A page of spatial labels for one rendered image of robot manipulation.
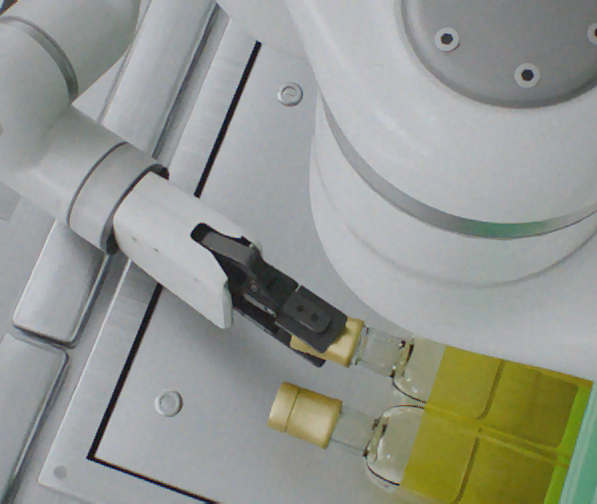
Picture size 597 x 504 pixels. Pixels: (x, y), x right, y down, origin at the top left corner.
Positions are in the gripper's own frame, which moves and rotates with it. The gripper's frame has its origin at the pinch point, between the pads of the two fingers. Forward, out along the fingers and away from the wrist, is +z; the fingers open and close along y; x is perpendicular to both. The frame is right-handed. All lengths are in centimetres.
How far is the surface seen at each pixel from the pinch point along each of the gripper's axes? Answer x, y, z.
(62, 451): -16.1, -12.2, -11.5
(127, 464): -14.0, -12.8, -6.9
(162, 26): 17.9, -12.8, -27.2
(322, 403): -4.2, 1.1, 3.8
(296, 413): -5.8, 1.3, 2.7
